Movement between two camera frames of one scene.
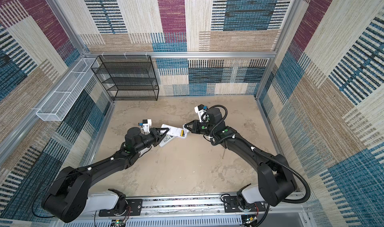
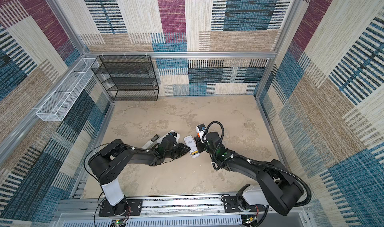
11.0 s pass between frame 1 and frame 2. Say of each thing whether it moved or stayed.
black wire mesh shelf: stayed
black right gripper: moved
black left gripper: moved
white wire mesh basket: stayed
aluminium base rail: stayed
